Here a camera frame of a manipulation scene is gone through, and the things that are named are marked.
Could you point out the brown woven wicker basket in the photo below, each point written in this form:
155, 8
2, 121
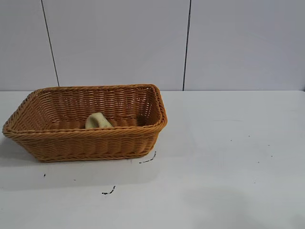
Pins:
95, 143

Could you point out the pale yellow egg yolk pastry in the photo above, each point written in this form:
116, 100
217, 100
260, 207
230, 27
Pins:
97, 121

